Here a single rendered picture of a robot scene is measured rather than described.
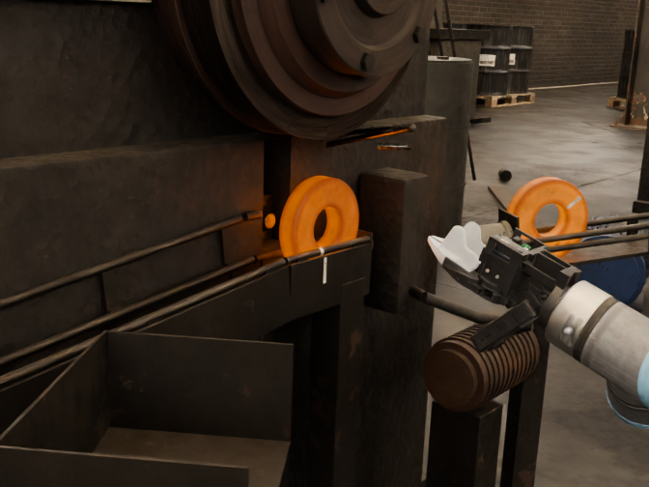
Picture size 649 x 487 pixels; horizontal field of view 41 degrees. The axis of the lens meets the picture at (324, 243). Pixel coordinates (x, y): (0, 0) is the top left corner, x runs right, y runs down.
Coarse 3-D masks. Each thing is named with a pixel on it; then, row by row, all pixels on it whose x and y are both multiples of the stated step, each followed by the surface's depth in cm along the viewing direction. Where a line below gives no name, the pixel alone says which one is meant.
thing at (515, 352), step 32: (448, 352) 146; (512, 352) 150; (448, 384) 147; (480, 384) 144; (512, 384) 153; (448, 416) 152; (480, 416) 148; (448, 448) 153; (480, 448) 150; (448, 480) 154; (480, 480) 152
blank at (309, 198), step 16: (320, 176) 134; (304, 192) 130; (320, 192) 131; (336, 192) 134; (352, 192) 137; (288, 208) 130; (304, 208) 129; (320, 208) 132; (336, 208) 135; (352, 208) 138; (288, 224) 129; (304, 224) 130; (336, 224) 137; (352, 224) 139; (288, 240) 130; (304, 240) 131; (320, 240) 138; (336, 240) 137
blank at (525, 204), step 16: (528, 192) 157; (544, 192) 158; (560, 192) 159; (576, 192) 160; (512, 208) 159; (528, 208) 158; (560, 208) 161; (576, 208) 161; (528, 224) 159; (560, 224) 163; (576, 224) 161; (576, 240) 162; (560, 256) 162
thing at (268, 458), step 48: (144, 336) 92; (192, 336) 92; (96, 384) 90; (144, 384) 94; (192, 384) 93; (240, 384) 92; (288, 384) 92; (48, 432) 78; (96, 432) 91; (144, 432) 94; (192, 432) 94; (240, 432) 94; (288, 432) 93; (0, 480) 68; (48, 480) 68; (96, 480) 67; (144, 480) 67; (192, 480) 67; (240, 480) 66
